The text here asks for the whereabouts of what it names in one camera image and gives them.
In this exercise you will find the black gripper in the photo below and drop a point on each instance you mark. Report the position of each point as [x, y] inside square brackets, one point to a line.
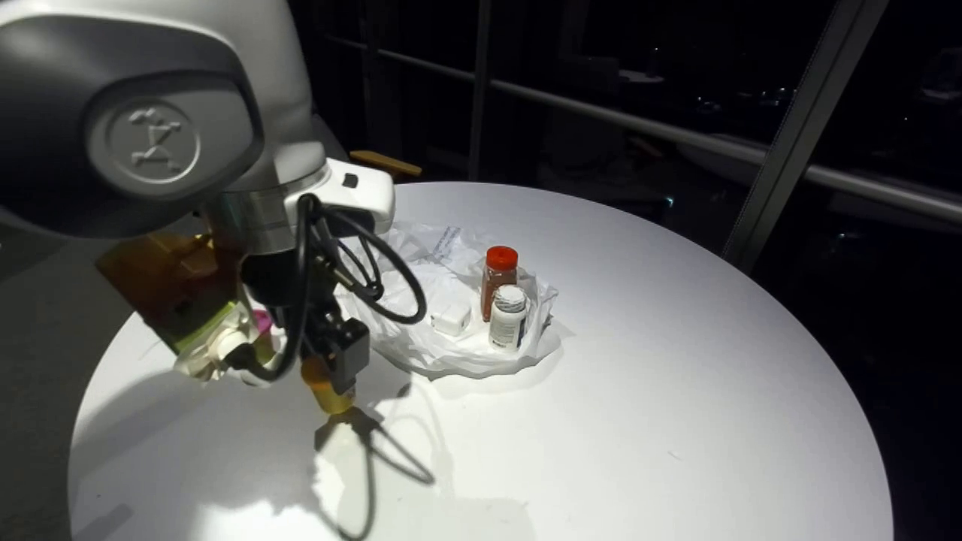
[273, 289]

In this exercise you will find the brown spice bottle red cap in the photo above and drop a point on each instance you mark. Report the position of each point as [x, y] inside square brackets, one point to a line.
[500, 259]

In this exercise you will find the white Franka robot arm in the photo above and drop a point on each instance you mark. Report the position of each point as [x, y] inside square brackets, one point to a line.
[151, 122]

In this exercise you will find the crumpled clear plastic bag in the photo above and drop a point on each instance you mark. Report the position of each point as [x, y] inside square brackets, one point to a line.
[451, 350]

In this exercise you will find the yellow wooden bar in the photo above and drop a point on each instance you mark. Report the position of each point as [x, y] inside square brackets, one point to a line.
[387, 162]

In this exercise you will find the long grey metal railing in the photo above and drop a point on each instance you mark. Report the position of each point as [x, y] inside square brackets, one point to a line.
[622, 118]

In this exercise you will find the yellow-green wrist camera box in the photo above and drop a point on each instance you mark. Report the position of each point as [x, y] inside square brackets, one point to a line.
[207, 342]

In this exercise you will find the thin dark vertical post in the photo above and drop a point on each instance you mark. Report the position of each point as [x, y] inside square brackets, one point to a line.
[482, 60]

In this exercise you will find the slanted grey metal post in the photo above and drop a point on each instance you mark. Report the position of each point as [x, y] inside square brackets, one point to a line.
[801, 130]

